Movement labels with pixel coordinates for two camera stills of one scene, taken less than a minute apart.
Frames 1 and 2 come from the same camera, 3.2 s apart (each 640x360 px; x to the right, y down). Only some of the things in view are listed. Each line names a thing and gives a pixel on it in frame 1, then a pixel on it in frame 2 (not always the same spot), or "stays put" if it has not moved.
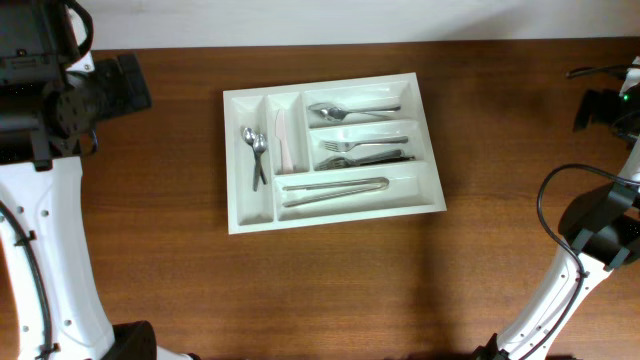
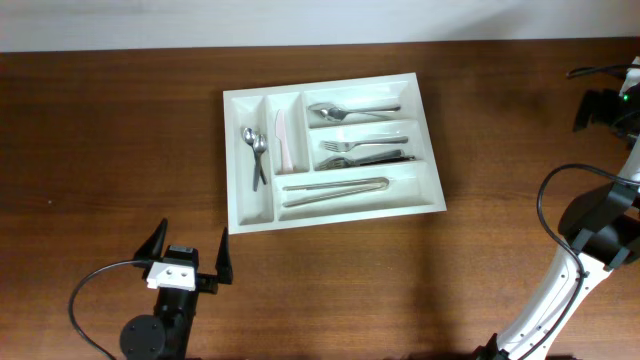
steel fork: x=345 y=146 stays put
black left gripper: x=132 y=82 -> x=208 y=284
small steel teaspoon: x=259 y=147 stays put
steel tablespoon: x=337 y=113 stays put
